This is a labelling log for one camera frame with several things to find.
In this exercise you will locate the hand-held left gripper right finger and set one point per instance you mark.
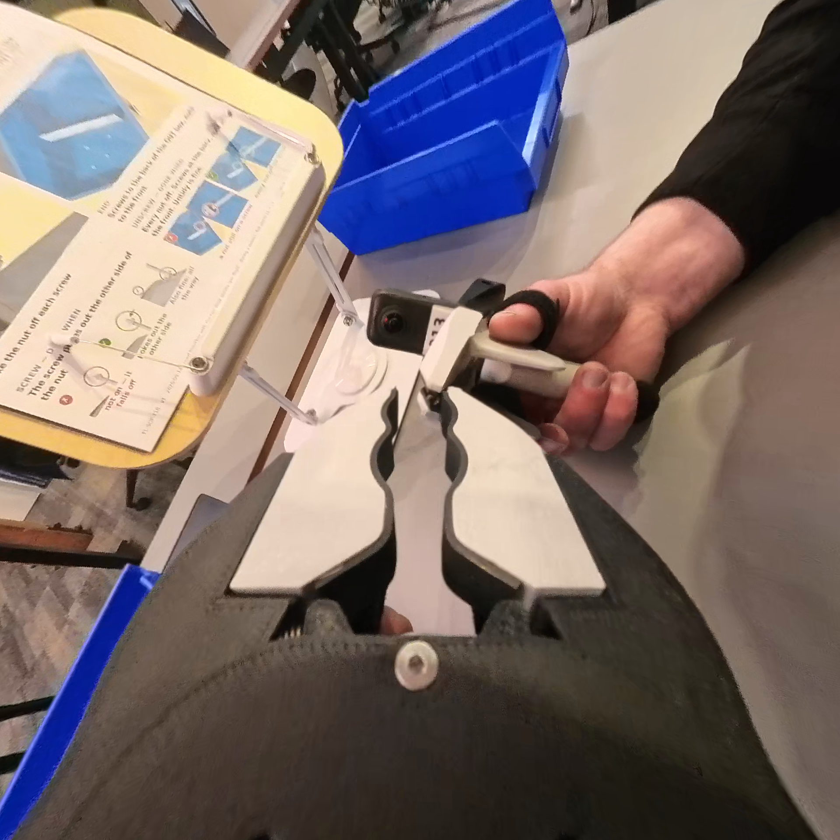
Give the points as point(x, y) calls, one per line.
point(518, 518)

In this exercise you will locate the blue plastic bin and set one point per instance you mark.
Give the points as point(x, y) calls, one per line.
point(459, 131)
point(72, 689)

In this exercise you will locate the small black bolt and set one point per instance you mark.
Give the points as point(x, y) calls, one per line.
point(430, 397)

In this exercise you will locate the dark office chair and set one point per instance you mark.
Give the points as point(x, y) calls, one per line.
point(341, 46)

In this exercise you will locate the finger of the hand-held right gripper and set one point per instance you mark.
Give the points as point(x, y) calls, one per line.
point(453, 341)

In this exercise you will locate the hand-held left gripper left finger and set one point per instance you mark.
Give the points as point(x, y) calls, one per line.
point(328, 518)

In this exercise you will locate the person's right forearm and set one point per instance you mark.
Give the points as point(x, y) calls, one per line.
point(774, 131)

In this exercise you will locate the acrylic instruction sign stand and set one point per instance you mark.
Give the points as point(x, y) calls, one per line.
point(197, 249)

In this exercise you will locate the yellow rounded table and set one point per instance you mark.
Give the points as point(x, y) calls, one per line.
point(289, 118)

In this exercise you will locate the person's right hand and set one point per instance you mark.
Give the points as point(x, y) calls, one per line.
point(630, 295)

